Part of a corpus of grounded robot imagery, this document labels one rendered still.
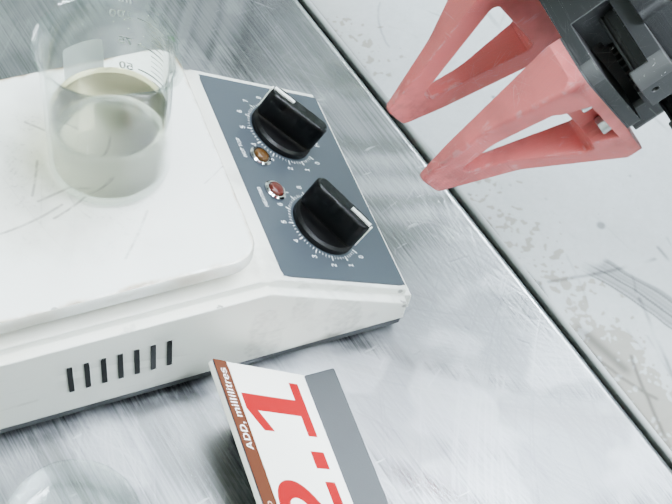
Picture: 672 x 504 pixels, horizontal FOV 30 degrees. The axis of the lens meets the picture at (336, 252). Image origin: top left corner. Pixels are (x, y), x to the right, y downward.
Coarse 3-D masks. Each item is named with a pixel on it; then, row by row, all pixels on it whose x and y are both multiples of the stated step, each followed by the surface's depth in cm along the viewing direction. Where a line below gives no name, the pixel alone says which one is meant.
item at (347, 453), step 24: (216, 384) 52; (312, 384) 57; (336, 384) 57; (312, 408) 56; (336, 408) 56; (336, 432) 55; (240, 456) 50; (336, 456) 55; (360, 456) 55; (360, 480) 54
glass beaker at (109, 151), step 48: (96, 0) 48; (144, 0) 47; (48, 48) 47; (96, 48) 50; (144, 48) 49; (48, 96) 46; (96, 96) 45; (144, 96) 45; (48, 144) 49; (96, 144) 47; (144, 144) 48; (96, 192) 50; (144, 192) 50
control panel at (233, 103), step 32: (224, 96) 58; (256, 96) 60; (224, 128) 57; (256, 160) 56; (288, 160) 58; (320, 160) 60; (256, 192) 55; (288, 192) 56; (352, 192) 59; (288, 224) 55; (288, 256) 53; (320, 256) 55; (352, 256) 56; (384, 256) 58
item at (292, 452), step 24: (240, 384) 53; (264, 384) 54; (288, 384) 55; (264, 408) 53; (288, 408) 54; (264, 432) 52; (288, 432) 53; (312, 432) 55; (264, 456) 51; (288, 456) 52; (312, 456) 53; (288, 480) 51; (312, 480) 52; (336, 480) 54
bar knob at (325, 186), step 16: (320, 192) 55; (336, 192) 55; (304, 208) 56; (320, 208) 55; (336, 208) 55; (352, 208) 55; (304, 224) 55; (320, 224) 56; (336, 224) 55; (352, 224) 55; (368, 224) 55; (320, 240) 55; (336, 240) 56; (352, 240) 55
